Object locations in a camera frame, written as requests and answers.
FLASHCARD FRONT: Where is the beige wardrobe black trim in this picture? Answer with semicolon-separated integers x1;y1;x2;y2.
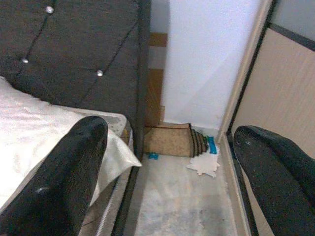
218;0;315;236

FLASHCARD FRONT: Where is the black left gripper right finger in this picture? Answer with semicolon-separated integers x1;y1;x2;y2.
233;125;315;236

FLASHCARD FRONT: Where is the white paper scrap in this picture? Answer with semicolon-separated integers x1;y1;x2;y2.
186;154;221;178

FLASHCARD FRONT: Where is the white printed pillow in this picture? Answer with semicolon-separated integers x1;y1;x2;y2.
0;75;143;209

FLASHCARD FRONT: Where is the brown cardboard sheet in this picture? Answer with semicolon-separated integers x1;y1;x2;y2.
144;31;168;127

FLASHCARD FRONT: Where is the dark bed frame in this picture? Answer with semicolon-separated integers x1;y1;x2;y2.
110;166;142;236

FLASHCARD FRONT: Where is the dark grey tufted headboard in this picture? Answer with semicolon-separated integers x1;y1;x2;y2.
0;0;152;160

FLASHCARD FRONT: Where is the brown rolled mat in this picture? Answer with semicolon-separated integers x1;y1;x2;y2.
144;122;210;158

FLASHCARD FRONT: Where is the blue plastic wrapper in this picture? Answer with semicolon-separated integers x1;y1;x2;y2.
206;135;219;155

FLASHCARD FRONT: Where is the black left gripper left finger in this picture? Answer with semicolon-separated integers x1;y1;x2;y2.
0;116;109;236

